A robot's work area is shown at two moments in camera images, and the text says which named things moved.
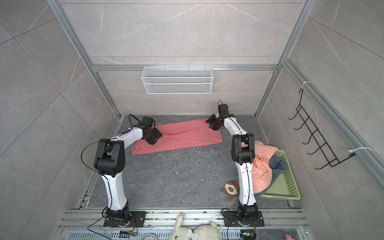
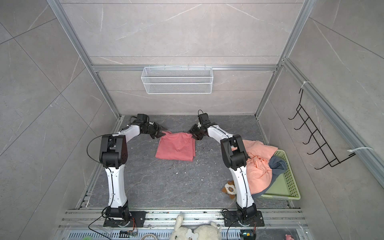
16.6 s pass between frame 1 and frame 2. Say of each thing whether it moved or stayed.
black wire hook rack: stayed
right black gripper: moved
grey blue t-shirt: stayed
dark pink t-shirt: moved
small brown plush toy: stayed
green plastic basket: stayed
